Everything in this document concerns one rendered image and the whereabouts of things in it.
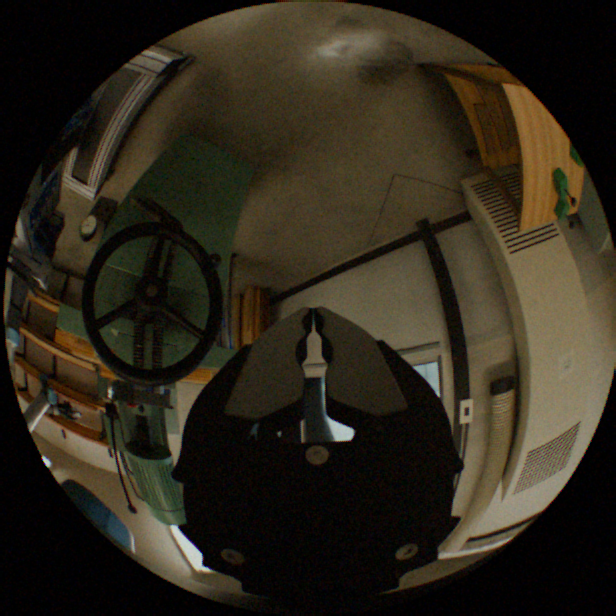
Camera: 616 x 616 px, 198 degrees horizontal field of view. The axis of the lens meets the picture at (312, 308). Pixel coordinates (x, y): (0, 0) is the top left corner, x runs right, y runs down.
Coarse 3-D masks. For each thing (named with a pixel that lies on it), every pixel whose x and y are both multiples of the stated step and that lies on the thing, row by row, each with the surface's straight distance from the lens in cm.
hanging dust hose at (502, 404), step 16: (496, 384) 108; (512, 384) 111; (496, 400) 111; (512, 400) 115; (496, 416) 113; (512, 416) 117; (496, 432) 115; (496, 448) 119; (496, 464) 124; (480, 480) 133; (496, 480) 133; (480, 496) 138; (480, 512) 148; (464, 528) 160; (448, 544) 181
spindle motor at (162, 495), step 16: (128, 448) 72; (160, 448) 75; (144, 464) 67; (160, 464) 67; (144, 480) 72; (160, 480) 70; (144, 496) 79; (160, 496) 73; (176, 496) 75; (160, 512) 79; (176, 512) 78
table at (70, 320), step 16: (64, 304) 59; (64, 320) 58; (80, 320) 56; (128, 320) 44; (80, 336) 56; (112, 336) 53; (144, 336) 43; (176, 336) 44; (224, 352) 58; (208, 368) 62
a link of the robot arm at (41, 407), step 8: (48, 384) 118; (40, 392) 115; (48, 392) 111; (40, 400) 112; (48, 400) 113; (56, 400) 114; (32, 408) 112; (40, 408) 112; (24, 416) 113; (32, 416) 112; (40, 416) 114; (32, 424) 113
